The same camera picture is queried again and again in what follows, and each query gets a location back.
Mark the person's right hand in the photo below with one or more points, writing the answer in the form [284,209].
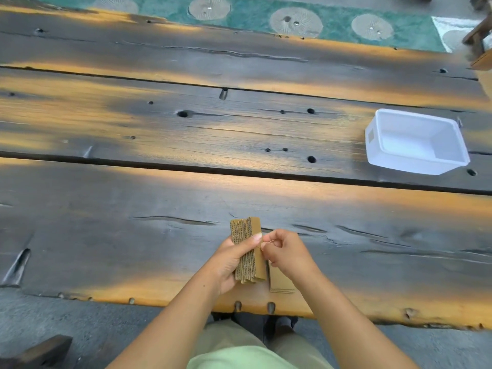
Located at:
[292,253]

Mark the person's left hand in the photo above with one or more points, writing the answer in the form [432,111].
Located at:
[225,263]

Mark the person's left thumb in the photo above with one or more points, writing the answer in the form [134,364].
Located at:
[248,242]

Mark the person's right thumb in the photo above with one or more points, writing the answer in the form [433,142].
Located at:
[267,252]

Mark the stack of corrugated cardboard strips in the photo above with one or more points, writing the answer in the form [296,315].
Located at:
[250,261]

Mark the person's right forearm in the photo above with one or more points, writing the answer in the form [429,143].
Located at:
[346,322]

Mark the person's left forearm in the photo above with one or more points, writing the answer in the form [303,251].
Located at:
[173,322]

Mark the flat brown cardboard pieces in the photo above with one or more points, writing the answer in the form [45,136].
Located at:
[280,282]

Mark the person's dark shoes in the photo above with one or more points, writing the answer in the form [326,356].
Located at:
[265,324]

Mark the person's beige trousers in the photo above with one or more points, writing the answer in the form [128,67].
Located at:
[230,334]

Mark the person's light green shirt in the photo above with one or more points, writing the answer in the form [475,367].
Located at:
[246,359]

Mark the white plastic tub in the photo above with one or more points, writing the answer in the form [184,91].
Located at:
[417,144]

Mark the green rug with beige circles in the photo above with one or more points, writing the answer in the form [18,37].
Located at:
[246,13]

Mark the dark wooden block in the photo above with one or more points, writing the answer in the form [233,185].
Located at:
[36,353]

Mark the wooden chair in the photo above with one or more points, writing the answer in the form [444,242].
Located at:
[480,42]

